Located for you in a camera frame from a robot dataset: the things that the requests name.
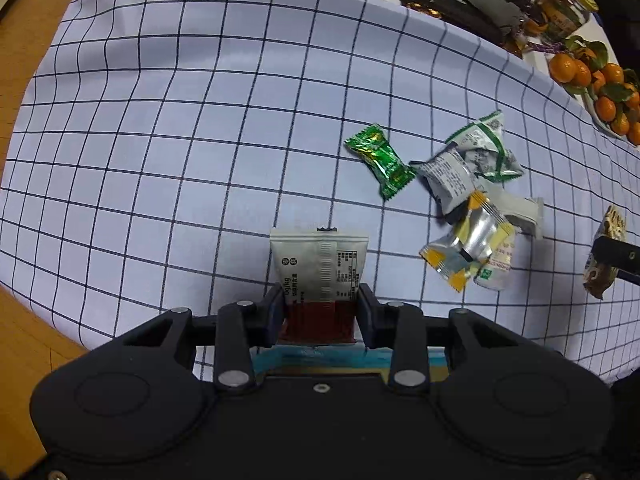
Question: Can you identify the black flat box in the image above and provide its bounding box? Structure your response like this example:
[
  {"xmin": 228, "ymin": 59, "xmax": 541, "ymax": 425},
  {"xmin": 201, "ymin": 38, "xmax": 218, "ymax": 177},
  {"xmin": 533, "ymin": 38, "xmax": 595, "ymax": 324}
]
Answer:
[{"xmin": 400, "ymin": 0, "xmax": 516, "ymax": 43}]

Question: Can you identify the glass jar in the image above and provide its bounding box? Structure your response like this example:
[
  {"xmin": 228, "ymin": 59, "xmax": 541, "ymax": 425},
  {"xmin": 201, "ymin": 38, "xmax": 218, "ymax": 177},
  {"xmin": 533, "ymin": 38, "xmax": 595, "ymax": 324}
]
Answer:
[{"xmin": 537, "ymin": 0, "xmax": 600, "ymax": 43}]

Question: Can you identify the pale green plate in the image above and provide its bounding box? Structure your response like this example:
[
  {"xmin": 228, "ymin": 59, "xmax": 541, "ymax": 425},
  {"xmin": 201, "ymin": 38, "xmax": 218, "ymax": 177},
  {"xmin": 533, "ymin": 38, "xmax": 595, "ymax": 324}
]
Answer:
[{"xmin": 562, "ymin": 82, "xmax": 640, "ymax": 148}]

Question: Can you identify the white packet with green edges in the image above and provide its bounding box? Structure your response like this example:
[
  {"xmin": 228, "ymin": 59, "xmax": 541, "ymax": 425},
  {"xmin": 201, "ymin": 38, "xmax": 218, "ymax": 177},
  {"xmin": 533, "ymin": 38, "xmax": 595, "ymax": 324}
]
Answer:
[{"xmin": 446, "ymin": 111, "xmax": 524, "ymax": 182}]

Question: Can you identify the blue and yellow snack packet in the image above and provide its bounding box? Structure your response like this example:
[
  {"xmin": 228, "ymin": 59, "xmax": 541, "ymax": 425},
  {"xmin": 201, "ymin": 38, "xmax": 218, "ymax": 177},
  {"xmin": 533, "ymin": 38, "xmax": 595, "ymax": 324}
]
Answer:
[{"xmin": 252, "ymin": 346, "xmax": 447, "ymax": 382}]

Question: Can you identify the checked white tablecloth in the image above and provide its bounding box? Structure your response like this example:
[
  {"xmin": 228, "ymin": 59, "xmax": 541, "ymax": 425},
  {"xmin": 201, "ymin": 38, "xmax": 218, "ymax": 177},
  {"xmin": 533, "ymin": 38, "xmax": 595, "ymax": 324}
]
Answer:
[{"xmin": 0, "ymin": 0, "xmax": 640, "ymax": 386}]

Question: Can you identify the grey and white snack packet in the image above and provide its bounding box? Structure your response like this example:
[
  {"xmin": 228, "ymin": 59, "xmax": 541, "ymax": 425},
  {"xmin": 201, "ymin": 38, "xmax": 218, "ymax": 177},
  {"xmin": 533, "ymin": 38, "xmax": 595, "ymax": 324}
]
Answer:
[{"xmin": 410, "ymin": 147, "xmax": 481, "ymax": 218}]

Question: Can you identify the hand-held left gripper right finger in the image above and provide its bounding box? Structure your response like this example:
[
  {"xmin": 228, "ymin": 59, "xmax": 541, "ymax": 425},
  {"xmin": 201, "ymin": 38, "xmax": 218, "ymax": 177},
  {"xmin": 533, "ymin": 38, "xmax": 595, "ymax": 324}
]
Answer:
[{"xmin": 356, "ymin": 284, "xmax": 521, "ymax": 395}]

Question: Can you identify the pile of tangerines with leaves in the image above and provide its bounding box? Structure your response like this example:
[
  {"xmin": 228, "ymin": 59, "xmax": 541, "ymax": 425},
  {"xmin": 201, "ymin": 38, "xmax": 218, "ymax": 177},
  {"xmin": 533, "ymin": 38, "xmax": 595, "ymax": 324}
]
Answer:
[{"xmin": 548, "ymin": 35, "xmax": 640, "ymax": 146}]

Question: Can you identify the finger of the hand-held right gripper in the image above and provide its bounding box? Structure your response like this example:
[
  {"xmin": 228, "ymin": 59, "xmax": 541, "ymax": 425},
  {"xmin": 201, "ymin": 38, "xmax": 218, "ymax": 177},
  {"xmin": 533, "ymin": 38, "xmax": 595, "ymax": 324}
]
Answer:
[{"xmin": 591, "ymin": 235, "xmax": 640, "ymax": 287}]

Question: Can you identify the brown snack packet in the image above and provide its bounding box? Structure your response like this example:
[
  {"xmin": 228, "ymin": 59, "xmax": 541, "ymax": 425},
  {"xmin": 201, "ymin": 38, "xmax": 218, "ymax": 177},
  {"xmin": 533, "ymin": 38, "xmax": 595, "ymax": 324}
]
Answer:
[{"xmin": 582, "ymin": 205, "xmax": 628, "ymax": 301}]

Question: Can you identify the yellow and silver snack packet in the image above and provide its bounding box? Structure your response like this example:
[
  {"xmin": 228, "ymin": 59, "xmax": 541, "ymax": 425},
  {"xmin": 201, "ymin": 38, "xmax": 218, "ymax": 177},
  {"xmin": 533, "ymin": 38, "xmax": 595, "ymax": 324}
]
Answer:
[{"xmin": 419, "ymin": 191, "xmax": 516, "ymax": 292}]

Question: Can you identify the plain white snack packet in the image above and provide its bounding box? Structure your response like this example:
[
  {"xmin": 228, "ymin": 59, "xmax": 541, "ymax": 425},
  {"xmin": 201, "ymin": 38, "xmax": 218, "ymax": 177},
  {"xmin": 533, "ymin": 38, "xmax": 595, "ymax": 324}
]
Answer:
[{"xmin": 487, "ymin": 185, "xmax": 545, "ymax": 241}]

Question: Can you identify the white and red snack packet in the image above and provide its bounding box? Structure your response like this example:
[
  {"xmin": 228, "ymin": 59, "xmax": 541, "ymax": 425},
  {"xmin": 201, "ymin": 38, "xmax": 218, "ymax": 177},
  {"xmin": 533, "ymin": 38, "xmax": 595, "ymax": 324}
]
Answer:
[{"xmin": 269, "ymin": 226, "xmax": 370, "ymax": 346}]

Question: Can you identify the white packet with red print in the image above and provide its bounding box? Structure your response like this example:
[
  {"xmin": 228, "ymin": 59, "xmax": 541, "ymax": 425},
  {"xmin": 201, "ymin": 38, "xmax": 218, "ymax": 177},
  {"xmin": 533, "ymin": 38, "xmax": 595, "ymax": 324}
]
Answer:
[{"xmin": 472, "ymin": 232, "xmax": 518, "ymax": 292}]

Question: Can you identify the purple braided cord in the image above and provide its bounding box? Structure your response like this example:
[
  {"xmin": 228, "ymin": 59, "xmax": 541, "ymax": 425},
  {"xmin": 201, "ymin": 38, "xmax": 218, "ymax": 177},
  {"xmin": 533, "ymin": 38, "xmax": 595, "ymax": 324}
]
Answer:
[{"xmin": 520, "ymin": 35, "xmax": 571, "ymax": 56}]

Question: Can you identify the green candy packet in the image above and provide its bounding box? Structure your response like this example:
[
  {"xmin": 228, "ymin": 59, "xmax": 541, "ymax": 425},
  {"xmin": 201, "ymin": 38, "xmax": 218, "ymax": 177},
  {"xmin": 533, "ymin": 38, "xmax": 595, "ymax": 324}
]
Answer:
[{"xmin": 344, "ymin": 123, "xmax": 417, "ymax": 202}]

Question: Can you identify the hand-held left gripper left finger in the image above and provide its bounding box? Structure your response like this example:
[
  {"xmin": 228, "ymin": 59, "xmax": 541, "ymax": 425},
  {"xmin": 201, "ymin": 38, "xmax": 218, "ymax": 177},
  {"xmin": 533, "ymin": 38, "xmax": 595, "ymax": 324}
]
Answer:
[{"xmin": 120, "ymin": 284, "xmax": 288, "ymax": 395}]

